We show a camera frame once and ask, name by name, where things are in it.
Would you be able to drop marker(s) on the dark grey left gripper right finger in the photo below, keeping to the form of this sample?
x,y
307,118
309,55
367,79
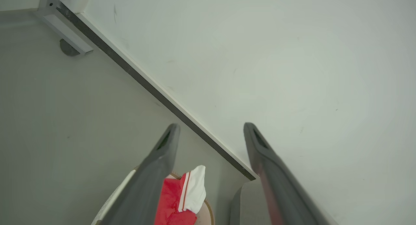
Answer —
x,y
279,186

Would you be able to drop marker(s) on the white wall box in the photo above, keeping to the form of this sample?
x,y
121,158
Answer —
x,y
78,1

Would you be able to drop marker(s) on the white laundry basket brown rim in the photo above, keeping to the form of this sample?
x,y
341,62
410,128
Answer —
x,y
205,217

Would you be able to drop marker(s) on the white and black baseboard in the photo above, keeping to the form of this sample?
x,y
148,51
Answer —
x,y
156,93

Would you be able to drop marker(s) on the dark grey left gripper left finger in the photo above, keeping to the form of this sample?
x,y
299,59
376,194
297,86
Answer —
x,y
146,186

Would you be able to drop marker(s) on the red and white clothing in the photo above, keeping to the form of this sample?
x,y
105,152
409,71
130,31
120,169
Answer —
x,y
172,202

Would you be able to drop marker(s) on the dark round partition foot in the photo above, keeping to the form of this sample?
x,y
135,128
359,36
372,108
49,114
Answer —
x,y
66,49

